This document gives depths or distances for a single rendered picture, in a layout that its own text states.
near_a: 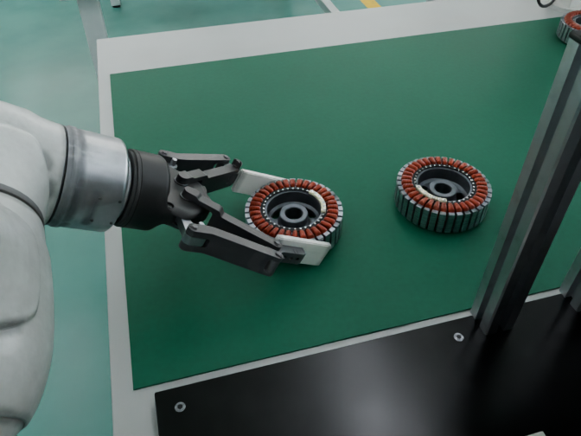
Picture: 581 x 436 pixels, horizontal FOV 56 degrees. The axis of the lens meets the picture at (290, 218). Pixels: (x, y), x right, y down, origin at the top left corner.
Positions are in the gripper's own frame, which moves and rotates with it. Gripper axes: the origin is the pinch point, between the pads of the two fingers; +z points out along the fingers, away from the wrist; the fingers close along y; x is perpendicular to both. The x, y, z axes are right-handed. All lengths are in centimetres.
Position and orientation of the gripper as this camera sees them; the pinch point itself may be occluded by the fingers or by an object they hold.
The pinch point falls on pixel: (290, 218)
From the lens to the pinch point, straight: 63.1
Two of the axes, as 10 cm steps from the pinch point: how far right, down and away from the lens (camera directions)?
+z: 8.0, 1.5, 5.8
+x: 4.6, -7.6, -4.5
